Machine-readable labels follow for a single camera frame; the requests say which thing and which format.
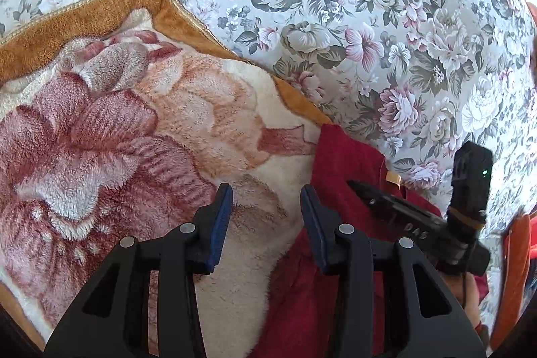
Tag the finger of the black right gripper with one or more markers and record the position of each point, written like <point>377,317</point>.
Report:
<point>383,206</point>

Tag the plush brown floral blanket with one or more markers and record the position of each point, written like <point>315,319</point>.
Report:
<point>122,117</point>

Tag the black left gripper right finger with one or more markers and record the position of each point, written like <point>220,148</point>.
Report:
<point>391,299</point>

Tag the orange cloth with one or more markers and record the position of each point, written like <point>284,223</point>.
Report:
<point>518,249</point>

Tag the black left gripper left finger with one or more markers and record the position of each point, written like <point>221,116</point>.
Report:
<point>109,316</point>

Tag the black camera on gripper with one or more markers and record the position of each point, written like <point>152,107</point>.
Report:
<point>470,182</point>

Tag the right hand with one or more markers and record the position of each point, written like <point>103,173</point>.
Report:
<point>466,291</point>

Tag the dark red knit sweater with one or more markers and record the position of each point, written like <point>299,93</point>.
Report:
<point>302,298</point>

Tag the floral grey quilt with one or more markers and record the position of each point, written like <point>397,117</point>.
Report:
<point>416,78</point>

